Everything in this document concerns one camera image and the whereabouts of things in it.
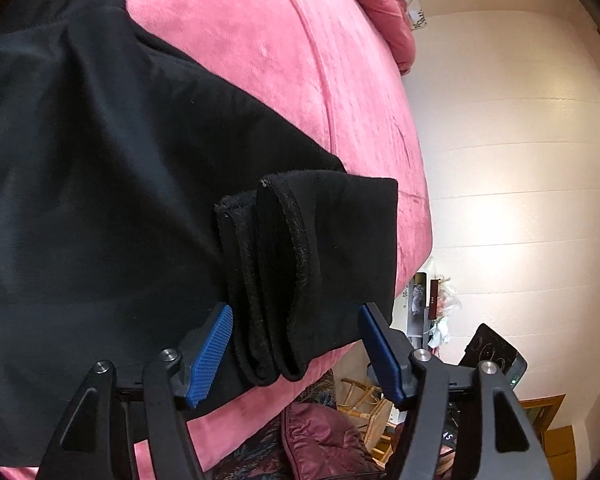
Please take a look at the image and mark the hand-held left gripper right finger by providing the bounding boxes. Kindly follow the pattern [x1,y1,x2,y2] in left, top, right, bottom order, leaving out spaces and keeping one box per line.
[358,302,553,480]

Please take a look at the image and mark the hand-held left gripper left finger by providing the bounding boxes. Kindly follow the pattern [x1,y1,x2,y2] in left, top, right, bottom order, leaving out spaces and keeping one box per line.
[36,302,233,480]

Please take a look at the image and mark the black embroidered pants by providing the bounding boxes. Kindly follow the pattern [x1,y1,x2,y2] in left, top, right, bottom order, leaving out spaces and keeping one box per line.
[0,0,398,466]

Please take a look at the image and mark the rattan chair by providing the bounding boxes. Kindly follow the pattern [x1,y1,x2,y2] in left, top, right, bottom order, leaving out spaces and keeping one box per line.
[340,377,397,463]

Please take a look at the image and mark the maroon quilted cushion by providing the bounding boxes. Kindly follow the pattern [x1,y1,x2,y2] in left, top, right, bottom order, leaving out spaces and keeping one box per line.
[280,402,381,480]

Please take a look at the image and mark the dark floral fabric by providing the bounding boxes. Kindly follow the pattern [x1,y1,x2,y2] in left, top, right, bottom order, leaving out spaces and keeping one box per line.
[210,370,341,480]

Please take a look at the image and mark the black electronic device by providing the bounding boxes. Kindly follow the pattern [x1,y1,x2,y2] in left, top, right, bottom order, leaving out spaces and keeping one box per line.
[460,323,528,391]

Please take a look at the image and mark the pink bed blanket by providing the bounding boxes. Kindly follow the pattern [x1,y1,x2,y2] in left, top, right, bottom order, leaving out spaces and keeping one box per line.
[0,0,433,480]

